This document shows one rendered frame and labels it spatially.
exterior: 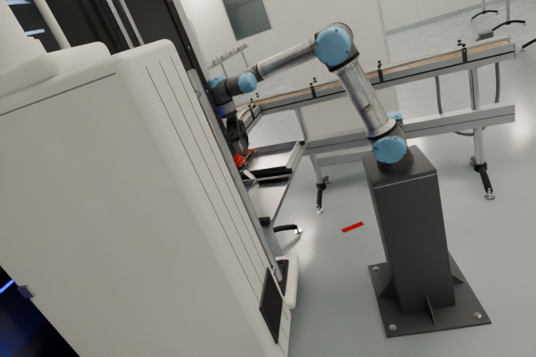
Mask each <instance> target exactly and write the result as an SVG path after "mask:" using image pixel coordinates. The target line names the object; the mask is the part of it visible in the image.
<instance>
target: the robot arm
mask: <svg viewBox="0 0 536 357"><path fill-rule="evenodd" d="M359 57H360V54H359V52H358V50H357V47H356V46H355V44H354V42H353V31H352V30H351V29H350V28H349V26H348V25H346V24H345V23H342V22H334V23H332V24H330V25H328V26H327V27H325V28H324V29H323V30H321V31H319V32H317V33H315V34H314V35H313V37H312V38H310V39H309V40H307V41H304V42H302V43H300V44H298V45H295V46H294V47H292V48H289V49H287V50H285V51H283V52H281V53H278V54H276V55H274V56H272V57H270V58H267V59H265V60H264V61H261V62H259V63H257V64H256V65H251V66H249V67H247V68H246V69H245V70H244V71H242V72H241V73H240V74H238V75H237V76H233V77H231V78H227V79H226V78H225V77H224V75H218V76H213V77H212V78H210V79H209V80H208V81H207V84H208V87H209V89H210V92H211V95H212V97H213V99H214V101H215V104H216V106H217V108H216V110H219V114H220V115H221V117H222V118H223V119H225V118H227V127H226V130H227V131H226V133H227V137H226V138H227V142H228V143H229V145H230V146H231V147H232V148H233V149H234V150H235V151H236V152H237V153H239V154H240V155H241V156H242V157H244V158H245V157H246V156H247V153H248V141H249V137H248V134H247V133H246V127H245V125H244V123H243V120H238V117H237V115H236V113H237V110H236V106H235V102H234V100H233V98H232V96H238V95H242V94H245V93H250V92H253V91H255V90H256V88H257V83H259V82H261V81H264V80H266V79H268V78H271V77H273V76H276V75H278V74H279V73H283V72H285V71H287V70H289V69H292V68H294V67H296V66H299V65H301V64H304V63H306V62H307V61H311V60H313V59H314V58H318V60H319V61H320V62H321V63H323V64H325V65H326V67H327V69H328V70H329V72H330V73H333V74H336V75H337V77H338V79H339V81H340V82H341V84H342V86H343V88H344V89H345V91H346V93H347V94H348V96H349V99H350V100H351V101H352V103H353V106H354V107H355V109H356V110H357V112H358V114H359V116H360V118H361V119H362V121H363V123H364V124H365V126H366V128H367V131H366V133H365V134H366V136H367V138H368V141H369V142H370V143H371V145H372V153H373V155H374V157H375V158H376V164H377V167H378V168H379V169H380V170H382V171H386V172H397V171H403V170H406V169H408V168H409V167H411V166H412V165H413V163H414V162H415V160H414V155H413V154H412V152H411V150H410V149H409V147H408V145H407V141H406V136H405V131H404V123H403V117H402V115H401V113H400V112H386V111H385V110H384V108H383V106H382V104H381V102H380V101H379V99H378V97H377V95H376V93H375V91H374V90H373V88H372V85H371V84H370V82H369V80H368V78H367V76H366V75H365V72H364V70H363V69H362V67H361V65H360V63H359V61H358V60H359ZM243 128H244V129H245V131H244V129H243ZM239 140H240V144H241V145H242V148H241V147H240V146H239V142H238V141H239ZM242 149H243V150H244V152H242Z"/></svg>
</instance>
